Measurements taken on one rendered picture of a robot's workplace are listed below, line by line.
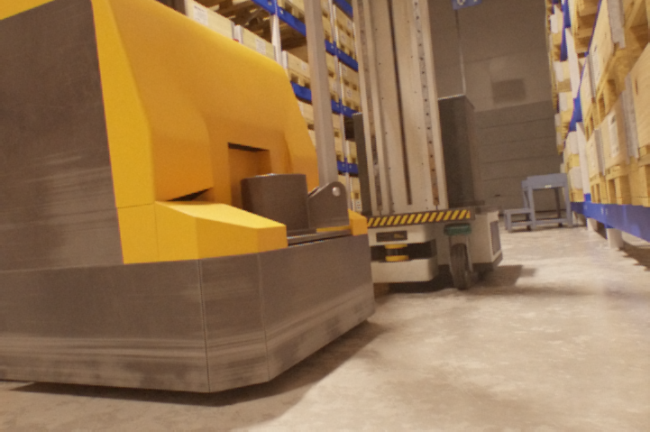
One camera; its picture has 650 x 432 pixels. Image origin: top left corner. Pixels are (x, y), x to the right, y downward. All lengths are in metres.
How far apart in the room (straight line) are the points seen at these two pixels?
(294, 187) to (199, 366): 0.49
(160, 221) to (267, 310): 0.26
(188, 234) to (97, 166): 0.26
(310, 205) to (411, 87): 1.28
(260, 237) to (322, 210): 0.35
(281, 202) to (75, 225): 0.45
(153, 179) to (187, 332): 0.29
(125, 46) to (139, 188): 0.28
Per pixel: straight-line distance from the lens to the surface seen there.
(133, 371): 1.11
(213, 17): 5.36
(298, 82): 6.77
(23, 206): 1.30
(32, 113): 1.29
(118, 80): 1.12
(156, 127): 1.06
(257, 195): 1.26
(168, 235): 1.01
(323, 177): 1.36
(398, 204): 2.44
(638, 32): 1.53
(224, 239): 0.98
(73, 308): 1.20
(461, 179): 2.50
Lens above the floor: 0.32
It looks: 2 degrees up
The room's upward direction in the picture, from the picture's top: 5 degrees counter-clockwise
